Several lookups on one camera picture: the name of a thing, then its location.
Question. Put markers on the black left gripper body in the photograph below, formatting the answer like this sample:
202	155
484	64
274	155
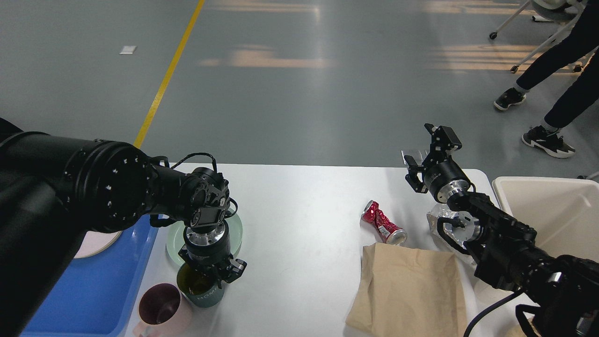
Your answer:
207	246

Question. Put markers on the beige plastic bin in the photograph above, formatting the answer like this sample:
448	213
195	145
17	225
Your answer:
563	211

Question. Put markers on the pink mug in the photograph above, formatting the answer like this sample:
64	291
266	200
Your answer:
164	312

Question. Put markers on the green plate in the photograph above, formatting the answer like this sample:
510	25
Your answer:
175	240

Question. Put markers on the crumpled clear plastic wrapper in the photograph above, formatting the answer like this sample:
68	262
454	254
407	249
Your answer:
450	230

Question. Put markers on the crushed red soda can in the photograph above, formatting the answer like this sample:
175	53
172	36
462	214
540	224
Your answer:
389	232

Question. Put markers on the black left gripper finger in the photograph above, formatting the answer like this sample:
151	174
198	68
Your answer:
230	269
190	270

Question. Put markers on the blue plastic tray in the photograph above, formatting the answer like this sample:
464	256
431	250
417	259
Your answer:
95	295

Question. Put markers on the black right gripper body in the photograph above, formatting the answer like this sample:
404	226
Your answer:
444	180

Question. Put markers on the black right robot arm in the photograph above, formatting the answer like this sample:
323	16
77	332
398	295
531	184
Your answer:
564	289

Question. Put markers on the pink plate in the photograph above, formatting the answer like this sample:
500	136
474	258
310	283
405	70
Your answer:
94	243

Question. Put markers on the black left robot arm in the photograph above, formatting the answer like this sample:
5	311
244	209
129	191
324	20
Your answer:
54	190

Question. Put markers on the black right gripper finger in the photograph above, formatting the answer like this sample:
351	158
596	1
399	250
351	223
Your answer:
413	169
444	142

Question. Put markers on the brown paper bag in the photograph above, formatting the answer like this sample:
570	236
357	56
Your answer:
408	292

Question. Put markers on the dark teal mug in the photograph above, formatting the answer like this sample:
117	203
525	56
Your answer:
200	289

